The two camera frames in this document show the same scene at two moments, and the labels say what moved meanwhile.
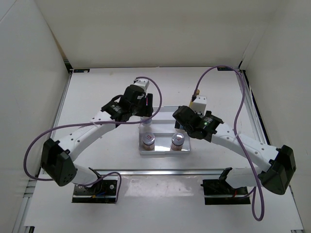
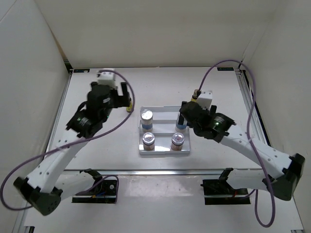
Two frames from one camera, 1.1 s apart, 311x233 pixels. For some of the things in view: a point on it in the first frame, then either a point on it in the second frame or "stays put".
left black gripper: (146, 109) to (122, 101)
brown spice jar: (148, 141) stays put
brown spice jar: (177, 141) stays put
